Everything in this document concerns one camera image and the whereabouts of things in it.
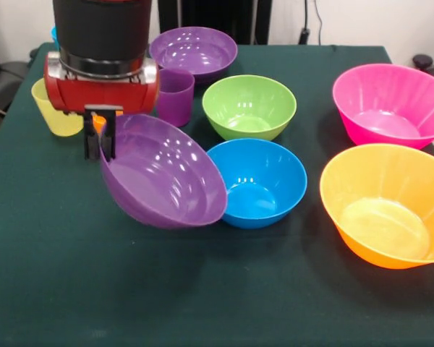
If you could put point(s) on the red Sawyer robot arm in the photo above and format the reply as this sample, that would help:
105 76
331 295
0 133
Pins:
101 29

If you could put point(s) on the orange bowl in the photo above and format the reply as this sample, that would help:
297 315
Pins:
383 217

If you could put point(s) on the orange cup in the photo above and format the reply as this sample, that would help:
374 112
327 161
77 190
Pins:
98 124

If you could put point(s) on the purple bowl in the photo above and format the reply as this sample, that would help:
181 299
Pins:
159 180
193 50

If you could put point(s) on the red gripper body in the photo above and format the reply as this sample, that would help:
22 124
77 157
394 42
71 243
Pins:
101 94

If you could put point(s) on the yellow cup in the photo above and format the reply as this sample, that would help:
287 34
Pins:
61 124

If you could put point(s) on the blue cup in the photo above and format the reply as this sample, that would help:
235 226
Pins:
54 36

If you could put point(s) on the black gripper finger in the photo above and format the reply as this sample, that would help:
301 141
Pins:
110 137
91 148

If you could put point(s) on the pink bowl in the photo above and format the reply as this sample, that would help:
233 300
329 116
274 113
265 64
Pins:
387 108

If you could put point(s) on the dark green table cloth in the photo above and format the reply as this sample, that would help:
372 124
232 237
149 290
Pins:
94 271

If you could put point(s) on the purple cup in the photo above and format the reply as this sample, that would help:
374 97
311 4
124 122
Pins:
177 101

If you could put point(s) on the black office chair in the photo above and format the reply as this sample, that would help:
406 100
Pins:
3 83
428 67

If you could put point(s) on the blue bowl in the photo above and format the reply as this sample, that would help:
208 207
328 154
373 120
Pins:
264 191

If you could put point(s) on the green bowl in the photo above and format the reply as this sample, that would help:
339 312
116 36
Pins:
249 112

